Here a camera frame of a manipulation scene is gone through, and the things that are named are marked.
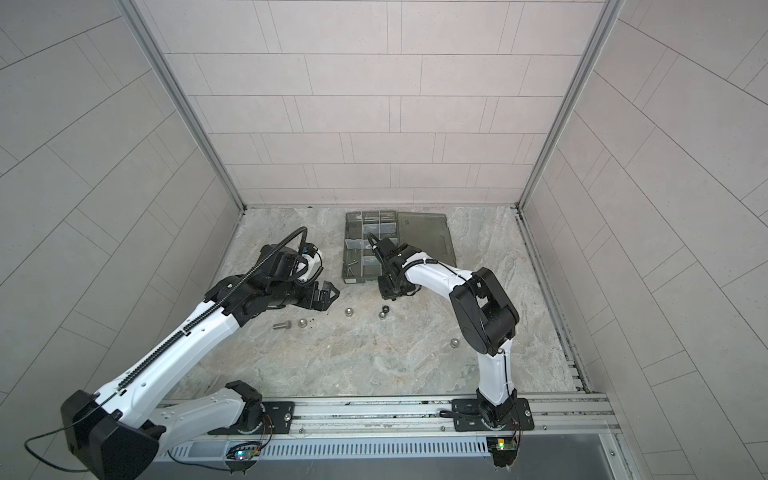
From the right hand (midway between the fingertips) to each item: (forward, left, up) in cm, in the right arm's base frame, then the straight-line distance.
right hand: (388, 293), depth 91 cm
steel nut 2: (-16, -18, -2) cm, 24 cm away
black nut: (-4, +1, -1) cm, 5 cm away
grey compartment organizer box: (+24, -16, -1) cm, 29 cm away
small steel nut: (-6, +2, -2) cm, 7 cm away
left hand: (-7, +13, +16) cm, 22 cm away
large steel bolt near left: (-8, +31, +1) cm, 32 cm away
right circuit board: (-39, -26, -4) cm, 47 cm away
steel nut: (-5, +12, -1) cm, 13 cm away
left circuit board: (-38, +33, +2) cm, 50 cm away
